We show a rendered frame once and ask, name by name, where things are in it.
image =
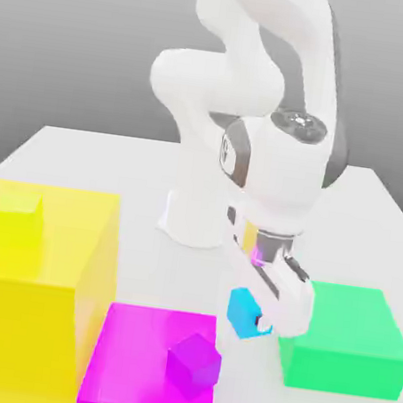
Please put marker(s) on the small yellow cube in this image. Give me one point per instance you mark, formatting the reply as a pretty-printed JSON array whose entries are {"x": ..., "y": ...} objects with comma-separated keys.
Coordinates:
[{"x": 15, "y": 238}]

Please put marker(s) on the small purple cube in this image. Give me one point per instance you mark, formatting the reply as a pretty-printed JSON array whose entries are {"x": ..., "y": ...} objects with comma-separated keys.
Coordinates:
[{"x": 192, "y": 365}]

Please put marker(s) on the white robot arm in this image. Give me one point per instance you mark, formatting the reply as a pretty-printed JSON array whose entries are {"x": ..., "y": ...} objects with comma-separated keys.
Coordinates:
[{"x": 288, "y": 170}]

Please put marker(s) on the large green box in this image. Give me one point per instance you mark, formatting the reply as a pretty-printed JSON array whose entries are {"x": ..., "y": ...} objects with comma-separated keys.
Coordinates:
[{"x": 343, "y": 349}]

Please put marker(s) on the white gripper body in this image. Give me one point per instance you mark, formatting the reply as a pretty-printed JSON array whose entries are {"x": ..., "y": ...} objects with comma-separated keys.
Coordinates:
[{"x": 291, "y": 306}]

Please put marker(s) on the large yellow box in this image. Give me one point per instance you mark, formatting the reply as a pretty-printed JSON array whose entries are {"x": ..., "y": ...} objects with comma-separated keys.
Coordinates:
[{"x": 15, "y": 338}]

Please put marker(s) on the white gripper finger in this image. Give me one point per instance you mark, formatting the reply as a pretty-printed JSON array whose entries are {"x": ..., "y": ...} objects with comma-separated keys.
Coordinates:
[{"x": 264, "y": 327}]

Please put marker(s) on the small cyan cube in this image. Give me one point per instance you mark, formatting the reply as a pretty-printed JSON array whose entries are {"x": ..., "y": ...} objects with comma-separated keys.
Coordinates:
[{"x": 242, "y": 310}]

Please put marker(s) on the large magenta box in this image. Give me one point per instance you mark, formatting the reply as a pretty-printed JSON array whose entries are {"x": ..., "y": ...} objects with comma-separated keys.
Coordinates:
[{"x": 130, "y": 364}]

